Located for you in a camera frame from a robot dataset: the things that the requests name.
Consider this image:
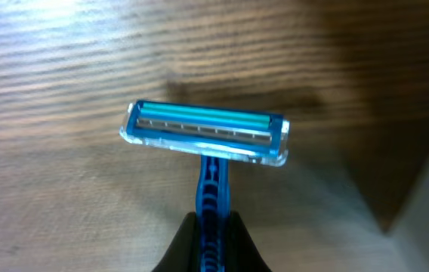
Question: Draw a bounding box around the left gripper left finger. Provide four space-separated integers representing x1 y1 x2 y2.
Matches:
153 212 200 272

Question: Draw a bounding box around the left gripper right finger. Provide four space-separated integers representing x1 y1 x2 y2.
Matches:
225 212 271 272

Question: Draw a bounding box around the blue disposable razor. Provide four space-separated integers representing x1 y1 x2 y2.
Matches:
119 100 290 272

